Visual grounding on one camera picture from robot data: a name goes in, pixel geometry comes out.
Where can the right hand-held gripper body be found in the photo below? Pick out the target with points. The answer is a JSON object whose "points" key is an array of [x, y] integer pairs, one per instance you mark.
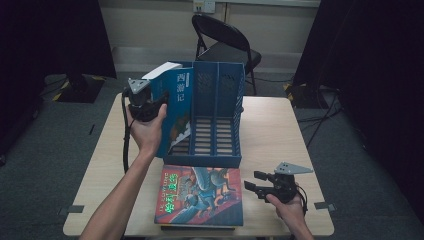
{"points": [[283, 188]]}

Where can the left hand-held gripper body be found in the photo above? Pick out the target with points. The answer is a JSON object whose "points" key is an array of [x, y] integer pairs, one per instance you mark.
{"points": [[141, 106]]}

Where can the blue book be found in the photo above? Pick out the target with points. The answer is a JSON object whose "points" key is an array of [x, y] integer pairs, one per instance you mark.
{"points": [[178, 106]]}

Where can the red book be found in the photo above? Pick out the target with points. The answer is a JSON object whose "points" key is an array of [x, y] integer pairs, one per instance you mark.
{"points": [[200, 196]]}

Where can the blue plastic file rack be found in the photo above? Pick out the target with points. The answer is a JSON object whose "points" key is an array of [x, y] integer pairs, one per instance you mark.
{"points": [[220, 100]]}

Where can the person's right hand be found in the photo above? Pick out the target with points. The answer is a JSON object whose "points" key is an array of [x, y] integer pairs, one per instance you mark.
{"points": [[290, 213]]}

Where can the person's left hand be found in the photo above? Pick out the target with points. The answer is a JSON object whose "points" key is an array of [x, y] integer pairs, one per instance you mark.
{"points": [[146, 135]]}

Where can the grey tape piece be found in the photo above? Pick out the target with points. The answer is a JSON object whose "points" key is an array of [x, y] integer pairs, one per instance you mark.
{"points": [[71, 209], [325, 206]]}

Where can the black stand base yellow tape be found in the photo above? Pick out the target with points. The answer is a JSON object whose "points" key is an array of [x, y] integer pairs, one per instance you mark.
{"points": [[80, 90], [305, 96]]}

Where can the black folding chair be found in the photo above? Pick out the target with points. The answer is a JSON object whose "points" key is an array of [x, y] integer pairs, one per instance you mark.
{"points": [[230, 50]]}

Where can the black curtain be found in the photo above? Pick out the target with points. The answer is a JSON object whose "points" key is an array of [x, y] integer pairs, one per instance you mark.
{"points": [[376, 83], [40, 40]]}

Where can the white wall socket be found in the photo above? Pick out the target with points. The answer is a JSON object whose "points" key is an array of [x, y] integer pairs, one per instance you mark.
{"points": [[204, 6]]}

